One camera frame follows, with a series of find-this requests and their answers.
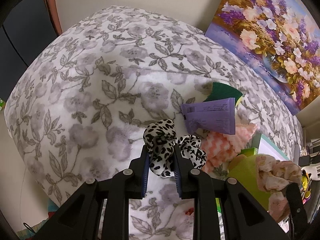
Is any pink white chevron cloth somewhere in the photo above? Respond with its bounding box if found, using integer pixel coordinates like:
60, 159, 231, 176
201, 123, 258, 173

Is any lime green cloth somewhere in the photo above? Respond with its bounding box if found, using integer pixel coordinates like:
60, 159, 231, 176
227, 154, 271, 210

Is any black white leopard scrunchie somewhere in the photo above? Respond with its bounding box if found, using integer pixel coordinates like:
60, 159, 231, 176
143, 119, 207, 178

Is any pink floral scrunchie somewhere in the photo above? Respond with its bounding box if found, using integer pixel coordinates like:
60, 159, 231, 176
255, 154, 302, 223

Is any purple wipes packet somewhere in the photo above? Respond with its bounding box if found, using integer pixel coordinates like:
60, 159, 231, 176
181, 98, 235, 135

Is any red white scrunchie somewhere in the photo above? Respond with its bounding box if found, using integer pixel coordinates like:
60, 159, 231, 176
185, 207, 194, 216

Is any green tissue pack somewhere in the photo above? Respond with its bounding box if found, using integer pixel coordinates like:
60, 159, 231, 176
240, 147, 258, 157

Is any teal white cardboard box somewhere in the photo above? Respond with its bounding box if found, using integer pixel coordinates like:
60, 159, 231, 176
251, 133, 289, 161

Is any floral grey white blanket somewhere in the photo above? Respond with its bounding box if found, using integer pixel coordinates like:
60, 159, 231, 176
4, 5, 304, 240

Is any green yellow sponge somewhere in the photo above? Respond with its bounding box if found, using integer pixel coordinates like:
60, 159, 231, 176
204, 82, 243, 106

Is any flower bouquet painting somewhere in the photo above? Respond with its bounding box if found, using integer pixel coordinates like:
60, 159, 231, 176
206, 0, 319, 114

